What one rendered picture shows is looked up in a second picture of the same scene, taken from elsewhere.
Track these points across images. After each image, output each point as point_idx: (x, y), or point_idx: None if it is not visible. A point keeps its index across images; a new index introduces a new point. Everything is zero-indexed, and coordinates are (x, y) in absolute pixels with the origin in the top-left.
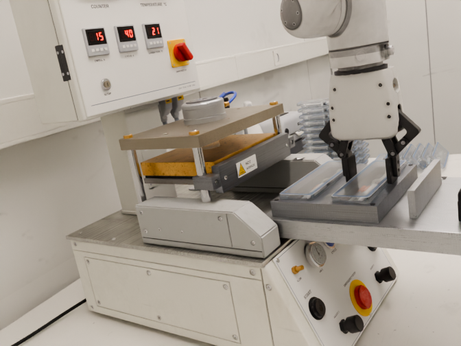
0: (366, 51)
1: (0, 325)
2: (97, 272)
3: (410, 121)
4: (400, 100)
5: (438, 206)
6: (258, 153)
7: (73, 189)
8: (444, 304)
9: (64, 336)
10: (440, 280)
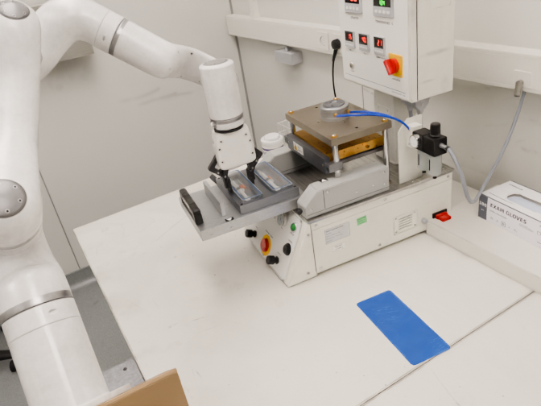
0: None
1: None
2: None
3: (210, 163)
4: (215, 152)
5: (204, 202)
6: (304, 149)
7: (472, 123)
8: (243, 285)
9: None
10: (262, 298)
